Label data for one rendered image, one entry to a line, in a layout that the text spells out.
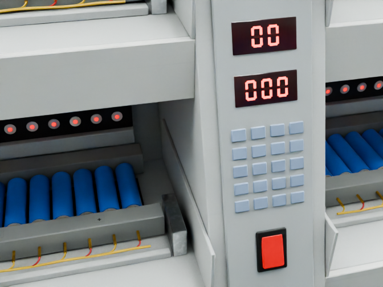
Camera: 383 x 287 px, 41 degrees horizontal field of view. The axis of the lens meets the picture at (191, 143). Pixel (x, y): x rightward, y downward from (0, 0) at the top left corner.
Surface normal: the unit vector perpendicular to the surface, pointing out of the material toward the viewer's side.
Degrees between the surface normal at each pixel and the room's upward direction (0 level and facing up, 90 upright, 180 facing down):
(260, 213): 90
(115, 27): 19
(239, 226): 90
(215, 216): 90
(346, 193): 109
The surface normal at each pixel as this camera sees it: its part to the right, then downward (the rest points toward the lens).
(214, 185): 0.22, 0.26
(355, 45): 0.23, 0.55
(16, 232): 0.00, -0.82
